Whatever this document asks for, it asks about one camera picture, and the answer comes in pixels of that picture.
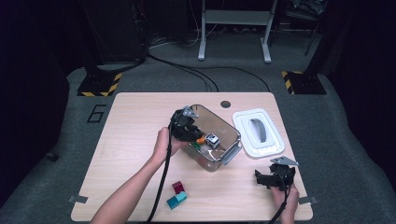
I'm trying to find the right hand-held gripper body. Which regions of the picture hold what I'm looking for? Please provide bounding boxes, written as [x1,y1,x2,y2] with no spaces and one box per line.
[269,156,299,191]

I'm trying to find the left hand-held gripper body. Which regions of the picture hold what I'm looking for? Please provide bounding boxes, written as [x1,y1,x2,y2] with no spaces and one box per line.
[170,105,200,142]

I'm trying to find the white and grey toy car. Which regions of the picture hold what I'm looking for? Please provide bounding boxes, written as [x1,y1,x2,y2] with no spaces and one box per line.
[205,133,221,149]

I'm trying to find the clear plastic storage box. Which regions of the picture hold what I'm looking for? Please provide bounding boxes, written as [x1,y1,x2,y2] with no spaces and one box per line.
[178,104,244,173]

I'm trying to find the maroon building block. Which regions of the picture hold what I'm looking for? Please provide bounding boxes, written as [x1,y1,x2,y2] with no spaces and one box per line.
[172,180,186,195]

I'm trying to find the dark teal blue building block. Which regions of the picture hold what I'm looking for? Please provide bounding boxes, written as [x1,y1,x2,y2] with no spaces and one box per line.
[166,196,181,211]

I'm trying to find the person's right hand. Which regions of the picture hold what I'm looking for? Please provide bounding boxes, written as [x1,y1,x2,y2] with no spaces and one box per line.
[270,184,301,224]

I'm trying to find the person's left hand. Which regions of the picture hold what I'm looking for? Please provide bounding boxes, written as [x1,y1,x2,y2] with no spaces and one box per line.
[152,126,188,165]

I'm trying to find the dark cabinet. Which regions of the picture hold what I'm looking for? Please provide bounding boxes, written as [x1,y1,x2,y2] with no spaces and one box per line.
[81,0,148,64]

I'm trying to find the dark chair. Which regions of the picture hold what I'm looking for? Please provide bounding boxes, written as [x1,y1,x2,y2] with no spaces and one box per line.
[274,0,330,57]

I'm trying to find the right hand-held gripper black cable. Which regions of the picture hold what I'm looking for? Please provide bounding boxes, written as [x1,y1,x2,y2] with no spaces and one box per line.
[269,174,292,224]

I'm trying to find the hand-held gripper black cable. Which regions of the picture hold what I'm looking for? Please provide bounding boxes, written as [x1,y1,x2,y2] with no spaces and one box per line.
[269,174,292,224]
[147,110,180,224]

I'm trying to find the grey table bracket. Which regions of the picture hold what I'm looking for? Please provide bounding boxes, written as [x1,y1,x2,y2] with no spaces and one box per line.
[68,195,89,204]
[298,195,318,205]

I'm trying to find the white lid with grey handle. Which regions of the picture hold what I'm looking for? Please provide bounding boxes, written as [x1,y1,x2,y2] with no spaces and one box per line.
[232,107,286,159]

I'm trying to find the left hand-held gripper black cable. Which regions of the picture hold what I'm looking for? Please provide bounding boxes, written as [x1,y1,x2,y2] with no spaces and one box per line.
[147,110,180,224]

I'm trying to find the black floor cable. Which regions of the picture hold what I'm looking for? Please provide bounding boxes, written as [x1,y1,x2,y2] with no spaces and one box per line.
[188,65,271,93]
[146,52,219,93]

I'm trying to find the bundle of pale floor cables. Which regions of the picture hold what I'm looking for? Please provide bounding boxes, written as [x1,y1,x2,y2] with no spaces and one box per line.
[148,29,204,49]

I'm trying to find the black yellow striped base plate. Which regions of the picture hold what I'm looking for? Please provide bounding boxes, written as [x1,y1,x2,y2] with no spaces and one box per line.
[281,70,328,95]
[77,72,123,97]

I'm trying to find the white metal stand frame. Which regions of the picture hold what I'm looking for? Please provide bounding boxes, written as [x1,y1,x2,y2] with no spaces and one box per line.
[197,0,278,64]

